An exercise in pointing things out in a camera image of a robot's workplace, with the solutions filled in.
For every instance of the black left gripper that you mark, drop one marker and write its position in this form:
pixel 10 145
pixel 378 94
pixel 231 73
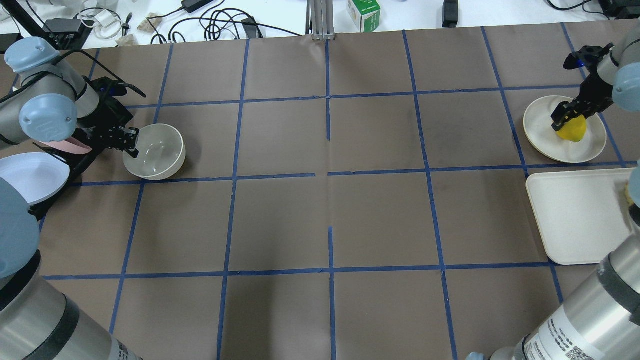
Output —
pixel 106 121

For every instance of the cream ceramic bowl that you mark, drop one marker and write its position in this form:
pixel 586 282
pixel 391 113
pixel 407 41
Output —
pixel 161 153

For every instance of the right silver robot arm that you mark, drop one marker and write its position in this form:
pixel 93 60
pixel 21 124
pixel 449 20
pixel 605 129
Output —
pixel 599 320

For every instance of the cream flat plate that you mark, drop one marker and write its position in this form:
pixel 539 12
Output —
pixel 537 126

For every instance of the black power adapter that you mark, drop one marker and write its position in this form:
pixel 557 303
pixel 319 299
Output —
pixel 191 6

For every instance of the yellow lemon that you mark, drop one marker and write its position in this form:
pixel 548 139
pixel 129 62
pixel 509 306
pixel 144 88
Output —
pixel 574 130

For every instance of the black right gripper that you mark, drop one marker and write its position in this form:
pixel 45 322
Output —
pixel 593 93

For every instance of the aluminium frame post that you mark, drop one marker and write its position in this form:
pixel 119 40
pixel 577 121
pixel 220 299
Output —
pixel 320 20

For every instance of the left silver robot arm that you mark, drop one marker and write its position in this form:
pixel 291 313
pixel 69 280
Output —
pixel 51 104

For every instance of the light blue plate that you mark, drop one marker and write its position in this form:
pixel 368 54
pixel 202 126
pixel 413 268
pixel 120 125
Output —
pixel 36 176

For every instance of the pink plate in rack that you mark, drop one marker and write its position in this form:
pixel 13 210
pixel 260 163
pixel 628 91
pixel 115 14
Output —
pixel 70 145

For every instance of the black plate rack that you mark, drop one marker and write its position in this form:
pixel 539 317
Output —
pixel 77 163

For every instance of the cream rectangular tray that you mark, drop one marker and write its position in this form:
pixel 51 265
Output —
pixel 582 216

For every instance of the green white small box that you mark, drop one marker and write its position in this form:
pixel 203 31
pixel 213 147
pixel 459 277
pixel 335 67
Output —
pixel 366 14

